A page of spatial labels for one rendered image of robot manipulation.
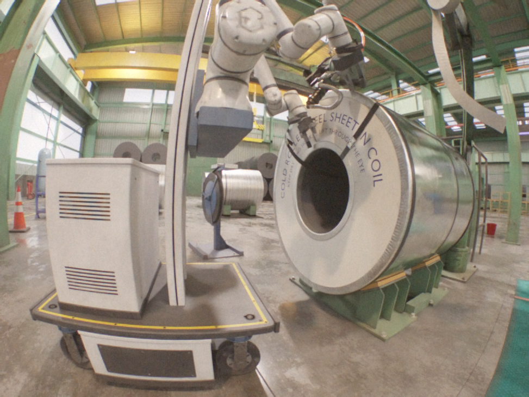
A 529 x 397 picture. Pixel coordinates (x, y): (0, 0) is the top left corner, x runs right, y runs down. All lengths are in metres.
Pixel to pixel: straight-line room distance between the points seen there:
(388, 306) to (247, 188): 5.20
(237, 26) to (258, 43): 0.07
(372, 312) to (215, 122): 1.22
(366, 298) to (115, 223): 1.26
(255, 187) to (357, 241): 5.25
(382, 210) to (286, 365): 0.80
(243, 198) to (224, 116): 5.49
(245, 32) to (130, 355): 0.99
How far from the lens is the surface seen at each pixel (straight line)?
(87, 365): 1.12
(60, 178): 0.81
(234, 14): 0.61
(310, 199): 1.57
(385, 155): 1.00
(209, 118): 0.64
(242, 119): 0.65
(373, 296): 1.32
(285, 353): 1.15
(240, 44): 0.58
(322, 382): 1.03
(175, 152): 0.79
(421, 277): 1.84
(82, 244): 0.79
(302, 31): 0.79
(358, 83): 0.95
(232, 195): 5.98
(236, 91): 0.70
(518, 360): 1.53
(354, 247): 1.11
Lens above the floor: 0.76
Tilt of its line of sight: 2 degrees down
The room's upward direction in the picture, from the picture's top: 3 degrees clockwise
